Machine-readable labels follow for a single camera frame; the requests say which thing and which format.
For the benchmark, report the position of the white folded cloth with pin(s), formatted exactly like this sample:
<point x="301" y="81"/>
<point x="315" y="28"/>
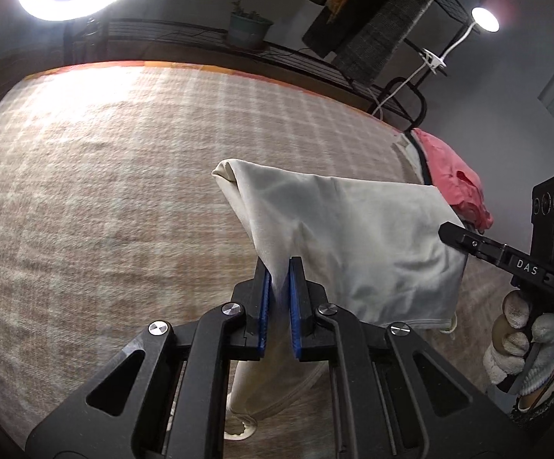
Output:
<point x="408" y="153"/>

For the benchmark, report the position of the folded pink garment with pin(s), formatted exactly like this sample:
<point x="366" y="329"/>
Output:
<point x="449" y="172"/>

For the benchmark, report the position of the person's right forearm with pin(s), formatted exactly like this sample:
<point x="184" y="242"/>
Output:
<point x="530" y="399"/>

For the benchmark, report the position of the potted plant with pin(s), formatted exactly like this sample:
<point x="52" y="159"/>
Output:
<point x="248" y="33"/>

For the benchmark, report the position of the white clip lamp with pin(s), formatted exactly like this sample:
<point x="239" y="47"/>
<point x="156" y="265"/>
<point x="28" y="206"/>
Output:
<point x="484" y="19"/>

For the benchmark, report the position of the white camisole top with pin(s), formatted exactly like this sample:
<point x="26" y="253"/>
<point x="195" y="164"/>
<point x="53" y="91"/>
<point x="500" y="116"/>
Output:
<point x="353" y="229"/>

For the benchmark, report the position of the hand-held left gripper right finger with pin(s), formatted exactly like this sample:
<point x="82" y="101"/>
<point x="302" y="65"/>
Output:
<point x="297" y="306"/>

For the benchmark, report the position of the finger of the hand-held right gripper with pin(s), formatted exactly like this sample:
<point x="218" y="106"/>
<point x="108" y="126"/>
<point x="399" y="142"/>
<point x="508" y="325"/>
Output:
<point x="468" y="241"/>

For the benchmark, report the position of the person's right hand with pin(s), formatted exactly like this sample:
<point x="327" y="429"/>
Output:
<point x="499" y="363"/>

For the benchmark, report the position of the black metal clothes rack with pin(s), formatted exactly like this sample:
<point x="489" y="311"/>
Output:
<point x="162" y="26"/>

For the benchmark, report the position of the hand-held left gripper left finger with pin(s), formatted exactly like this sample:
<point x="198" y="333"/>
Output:
<point x="263" y="306"/>

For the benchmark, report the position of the hanging dark clothes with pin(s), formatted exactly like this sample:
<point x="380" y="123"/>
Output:
<point x="382" y="33"/>

